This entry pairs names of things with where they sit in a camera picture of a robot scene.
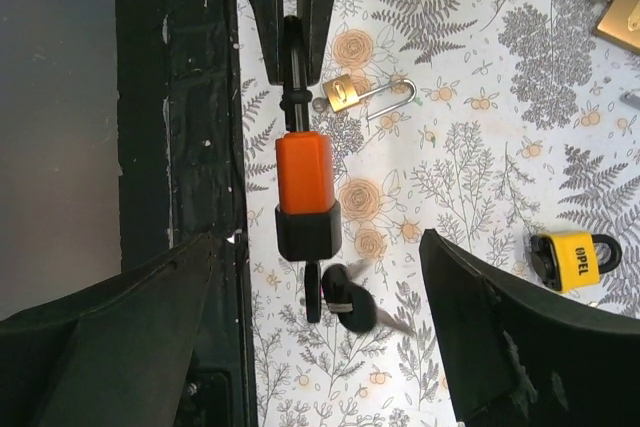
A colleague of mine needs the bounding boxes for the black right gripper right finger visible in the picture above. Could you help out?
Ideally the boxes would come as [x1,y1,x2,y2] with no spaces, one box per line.
[419,229,639,426]

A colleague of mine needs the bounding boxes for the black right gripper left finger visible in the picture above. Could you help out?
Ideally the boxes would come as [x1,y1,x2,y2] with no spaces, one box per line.
[1,233,217,426]

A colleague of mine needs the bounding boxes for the yellow padlock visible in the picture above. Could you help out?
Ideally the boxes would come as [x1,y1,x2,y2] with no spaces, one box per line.
[530,231,623,294]

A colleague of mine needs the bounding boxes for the orange padlock black keys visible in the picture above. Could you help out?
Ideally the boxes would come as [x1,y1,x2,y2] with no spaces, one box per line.
[303,259,415,336]

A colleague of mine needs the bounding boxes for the small brass padlock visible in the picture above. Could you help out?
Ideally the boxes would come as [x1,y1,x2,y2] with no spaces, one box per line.
[322,75,417,121]

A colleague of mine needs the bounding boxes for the large brass padlock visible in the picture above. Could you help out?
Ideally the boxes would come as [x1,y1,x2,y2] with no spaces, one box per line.
[591,0,639,55]

